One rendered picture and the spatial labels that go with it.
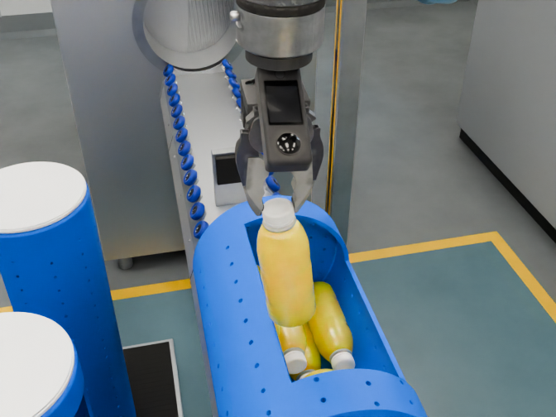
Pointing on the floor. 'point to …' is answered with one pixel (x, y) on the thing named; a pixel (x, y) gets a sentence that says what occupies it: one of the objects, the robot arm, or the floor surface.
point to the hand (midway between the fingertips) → (277, 208)
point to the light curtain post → (344, 109)
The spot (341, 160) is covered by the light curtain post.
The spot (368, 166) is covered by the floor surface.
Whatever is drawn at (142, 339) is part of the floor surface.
